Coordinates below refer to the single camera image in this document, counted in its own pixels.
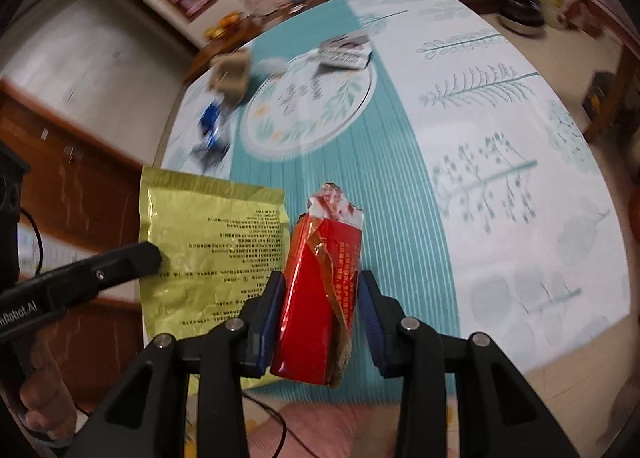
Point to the bowl of fruit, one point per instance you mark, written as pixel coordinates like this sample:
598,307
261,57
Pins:
227,25

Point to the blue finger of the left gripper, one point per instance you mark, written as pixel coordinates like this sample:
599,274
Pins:
113,268

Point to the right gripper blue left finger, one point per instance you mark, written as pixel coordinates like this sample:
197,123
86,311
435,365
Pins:
264,326

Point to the person's left hand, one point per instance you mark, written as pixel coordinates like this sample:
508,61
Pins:
49,406

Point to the yellow-green foil bag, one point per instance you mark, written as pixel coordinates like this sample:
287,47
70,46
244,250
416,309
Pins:
219,240

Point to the blue white snack wrapper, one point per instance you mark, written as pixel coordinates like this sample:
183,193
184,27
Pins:
214,140

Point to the pink trouser legs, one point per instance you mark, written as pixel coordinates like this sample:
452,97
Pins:
325,430

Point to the brown pulp cup carrier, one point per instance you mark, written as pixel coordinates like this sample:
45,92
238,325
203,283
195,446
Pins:
230,75

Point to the red cigarette box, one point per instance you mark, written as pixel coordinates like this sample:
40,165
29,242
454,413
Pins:
314,341

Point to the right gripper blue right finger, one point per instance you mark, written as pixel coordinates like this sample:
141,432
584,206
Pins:
380,315

